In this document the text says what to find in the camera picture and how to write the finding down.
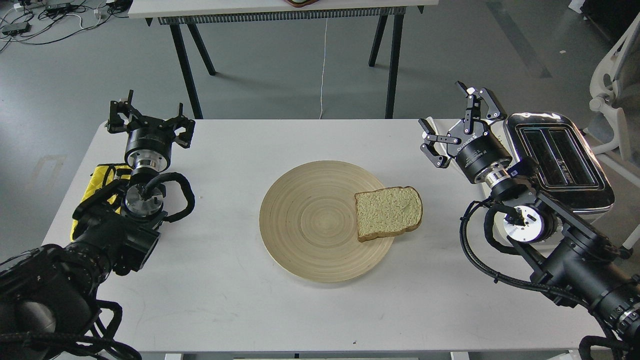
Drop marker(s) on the round wooden plate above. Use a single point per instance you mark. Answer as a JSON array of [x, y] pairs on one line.
[[308, 222]]

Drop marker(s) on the white background table black legs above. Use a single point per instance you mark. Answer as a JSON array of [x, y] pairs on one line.
[[254, 42]]

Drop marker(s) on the brown object on background table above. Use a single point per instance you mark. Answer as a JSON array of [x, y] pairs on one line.
[[300, 3]]

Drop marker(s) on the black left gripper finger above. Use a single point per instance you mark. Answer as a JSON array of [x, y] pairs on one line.
[[124, 118], [178, 129]]

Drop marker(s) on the slice of brown bread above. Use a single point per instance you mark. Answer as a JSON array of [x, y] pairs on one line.
[[387, 212]]

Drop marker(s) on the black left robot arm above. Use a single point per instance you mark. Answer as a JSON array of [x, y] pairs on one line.
[[49, 295]]

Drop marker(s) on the white office chair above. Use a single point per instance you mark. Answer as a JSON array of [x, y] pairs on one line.
[[606, 87]]

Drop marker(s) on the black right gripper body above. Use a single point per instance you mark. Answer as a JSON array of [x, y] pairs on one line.
[[477, 150]]

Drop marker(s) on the white chrome toaster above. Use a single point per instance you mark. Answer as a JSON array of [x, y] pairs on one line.
[[545, 177]]

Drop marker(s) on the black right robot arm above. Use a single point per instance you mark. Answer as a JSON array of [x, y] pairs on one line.
[[568, 269]]

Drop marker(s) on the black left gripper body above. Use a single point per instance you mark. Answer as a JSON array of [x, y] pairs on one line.
[[149, 144]]

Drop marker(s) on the yellow cloth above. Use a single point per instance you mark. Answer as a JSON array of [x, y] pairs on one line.
[[101, 202]]

